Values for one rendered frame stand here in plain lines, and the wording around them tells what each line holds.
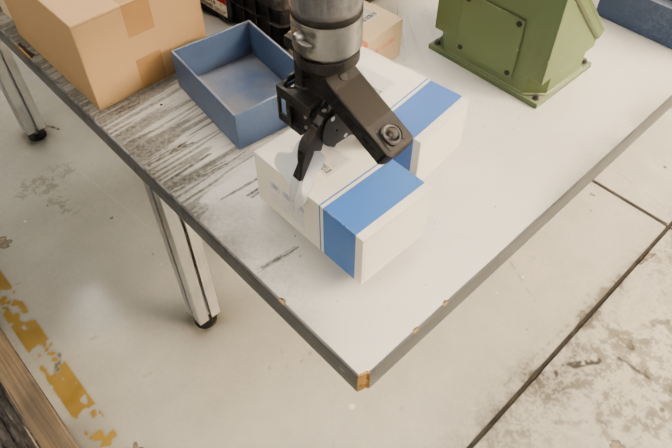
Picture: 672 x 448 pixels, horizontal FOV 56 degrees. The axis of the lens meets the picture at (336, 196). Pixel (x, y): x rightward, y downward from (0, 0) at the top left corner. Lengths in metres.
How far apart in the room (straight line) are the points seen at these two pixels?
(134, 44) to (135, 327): 0.81
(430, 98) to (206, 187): 0.35
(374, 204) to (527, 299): 1.00
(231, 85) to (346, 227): 0.45
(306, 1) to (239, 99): 0.47
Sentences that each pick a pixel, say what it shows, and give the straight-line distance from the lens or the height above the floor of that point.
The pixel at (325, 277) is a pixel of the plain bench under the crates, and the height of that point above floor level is 0.70.
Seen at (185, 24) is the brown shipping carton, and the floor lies 0.78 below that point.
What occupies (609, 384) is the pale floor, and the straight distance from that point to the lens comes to 1.64.
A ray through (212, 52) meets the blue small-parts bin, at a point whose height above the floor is 0.74.
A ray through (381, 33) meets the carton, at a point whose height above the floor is 0.77.
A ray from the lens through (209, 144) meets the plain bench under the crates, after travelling 0.99.
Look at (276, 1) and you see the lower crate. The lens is 1.09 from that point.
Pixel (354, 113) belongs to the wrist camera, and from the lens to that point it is 0.67.
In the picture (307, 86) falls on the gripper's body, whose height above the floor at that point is 0.92.
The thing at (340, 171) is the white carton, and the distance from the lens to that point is 0.78.
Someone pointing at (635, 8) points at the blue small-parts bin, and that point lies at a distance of 1.31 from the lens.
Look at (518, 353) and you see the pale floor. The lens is 1.61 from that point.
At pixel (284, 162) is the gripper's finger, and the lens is 0.76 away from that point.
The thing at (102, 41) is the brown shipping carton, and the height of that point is 0.82.
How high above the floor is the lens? 1.37
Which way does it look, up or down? 49 degrees down
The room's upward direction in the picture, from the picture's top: straight up
